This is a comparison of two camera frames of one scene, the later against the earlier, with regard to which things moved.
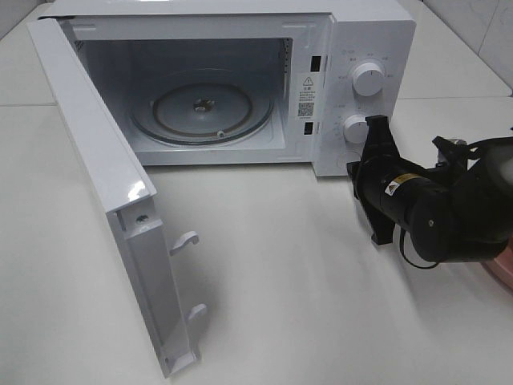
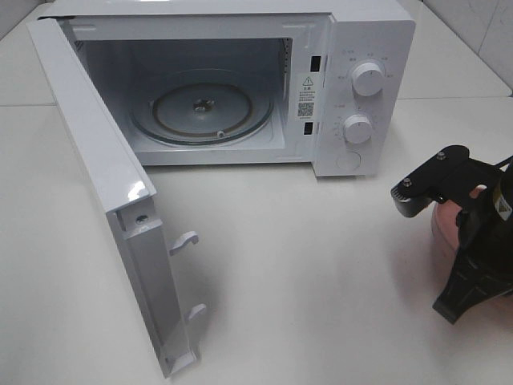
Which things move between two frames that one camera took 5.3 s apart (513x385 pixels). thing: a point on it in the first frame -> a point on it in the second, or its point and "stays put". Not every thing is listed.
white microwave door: x=121 y=183 stays put
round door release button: x=345 y=157 stays put
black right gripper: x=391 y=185 -> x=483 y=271
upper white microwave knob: x=369 y=79 stays put
